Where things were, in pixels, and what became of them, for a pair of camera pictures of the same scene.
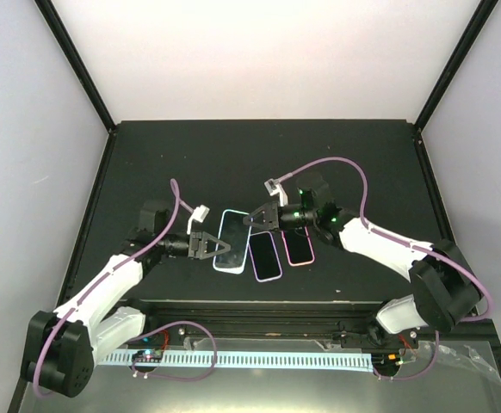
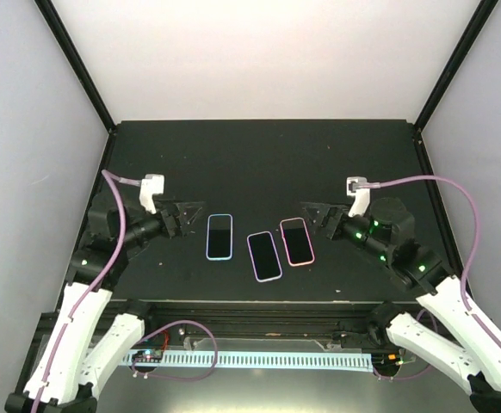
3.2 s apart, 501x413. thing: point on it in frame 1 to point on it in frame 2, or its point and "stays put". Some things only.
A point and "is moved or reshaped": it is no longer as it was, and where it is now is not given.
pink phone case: (298, 246) stays put
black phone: (265, 255) stays put
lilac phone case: (265, 256) stays put
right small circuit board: (386, 361) stays put
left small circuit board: (147, 355) stays put
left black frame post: (54, 21) stays put
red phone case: (298, 246) stays put
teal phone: (234, 233) is moved or reshaped
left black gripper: (198, 240) to (174, 230)
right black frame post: (455, 62) stays put
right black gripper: (271, 212) to (338, 212)
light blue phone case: (235, 234) is moved or reshaped
